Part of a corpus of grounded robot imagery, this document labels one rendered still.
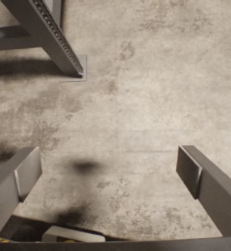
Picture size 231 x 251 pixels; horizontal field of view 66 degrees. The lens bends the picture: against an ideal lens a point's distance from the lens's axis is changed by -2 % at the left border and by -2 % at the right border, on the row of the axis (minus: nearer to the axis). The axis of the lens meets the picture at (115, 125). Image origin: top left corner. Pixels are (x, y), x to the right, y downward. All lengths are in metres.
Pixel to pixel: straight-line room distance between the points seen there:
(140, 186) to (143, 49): 0.70
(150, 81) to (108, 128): 0.32
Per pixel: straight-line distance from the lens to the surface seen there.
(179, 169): 0.17
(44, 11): 0.60
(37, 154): 0.17
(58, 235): 0.91
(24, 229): 1.01
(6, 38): 0.84
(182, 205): 0.97
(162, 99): 0.95
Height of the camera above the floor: 0.91
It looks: 81 degrees down
